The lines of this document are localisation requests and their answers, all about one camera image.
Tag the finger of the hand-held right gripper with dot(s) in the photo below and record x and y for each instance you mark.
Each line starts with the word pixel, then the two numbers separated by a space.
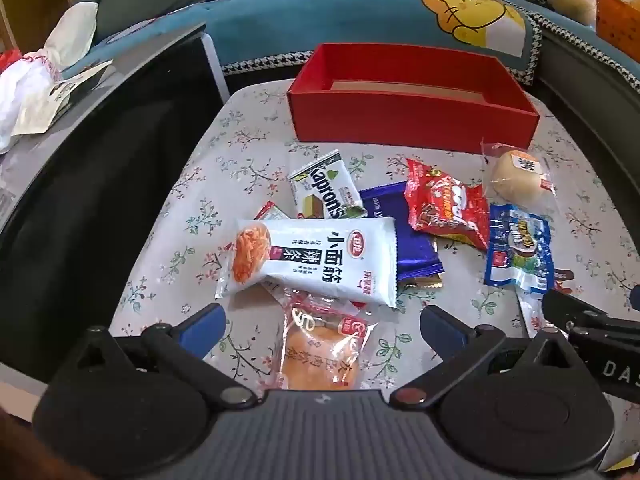
pixel 567 309

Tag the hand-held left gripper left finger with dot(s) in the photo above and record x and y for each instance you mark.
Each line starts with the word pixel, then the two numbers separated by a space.
pixel 202 330

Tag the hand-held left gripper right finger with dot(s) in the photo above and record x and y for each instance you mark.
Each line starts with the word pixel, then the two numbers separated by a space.
pixel 441 327

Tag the gold foil snack packet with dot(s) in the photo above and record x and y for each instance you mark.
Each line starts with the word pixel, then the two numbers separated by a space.
pixel 425 283

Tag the blue white snack packet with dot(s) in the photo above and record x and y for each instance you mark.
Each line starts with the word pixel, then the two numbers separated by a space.
pixel 520 250

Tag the blue foil snack packet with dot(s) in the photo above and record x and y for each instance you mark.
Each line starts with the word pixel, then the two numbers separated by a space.
pixel 410 255

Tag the orange bread packet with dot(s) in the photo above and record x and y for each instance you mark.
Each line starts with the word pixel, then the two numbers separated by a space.
pixel 320 355

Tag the red candy packet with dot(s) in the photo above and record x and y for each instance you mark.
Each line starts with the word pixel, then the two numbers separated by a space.
pixel 445 205

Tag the white spicy strip packet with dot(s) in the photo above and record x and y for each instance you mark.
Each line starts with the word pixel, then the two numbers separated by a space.
pixel 320 260

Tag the clear pale bun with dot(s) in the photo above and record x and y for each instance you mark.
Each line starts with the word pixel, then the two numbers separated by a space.
pixel 515 175

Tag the green white wafer packet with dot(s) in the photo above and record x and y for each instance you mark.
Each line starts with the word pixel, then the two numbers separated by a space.
pixel 320 185

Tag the red cardboard box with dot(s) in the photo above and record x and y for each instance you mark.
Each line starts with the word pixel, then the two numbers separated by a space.
pixel 400 115

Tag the clear plastic snack wrapper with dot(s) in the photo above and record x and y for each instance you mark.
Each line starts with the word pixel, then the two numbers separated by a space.
pixel 532 315

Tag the floral tablecloth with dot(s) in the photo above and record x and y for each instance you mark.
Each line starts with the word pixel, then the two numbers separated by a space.
pixel 250 135

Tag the teal houndstooth edged sofa cover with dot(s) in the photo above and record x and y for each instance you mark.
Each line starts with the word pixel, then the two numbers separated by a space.
pixel 570 30

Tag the orange box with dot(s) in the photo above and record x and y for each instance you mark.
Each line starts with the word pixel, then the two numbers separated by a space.
pixel 620 25

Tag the white plastic bag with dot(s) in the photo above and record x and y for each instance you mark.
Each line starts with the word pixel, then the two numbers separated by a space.
pixel 20 90

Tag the teal lion print sofa cover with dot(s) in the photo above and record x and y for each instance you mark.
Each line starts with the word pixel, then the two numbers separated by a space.
pixel 300 20

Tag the cream cloth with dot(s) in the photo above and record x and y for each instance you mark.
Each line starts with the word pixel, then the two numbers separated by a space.
pixel 75 27

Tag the wooden cabinet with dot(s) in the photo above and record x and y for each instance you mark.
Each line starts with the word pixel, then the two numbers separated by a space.
pixel 30 0

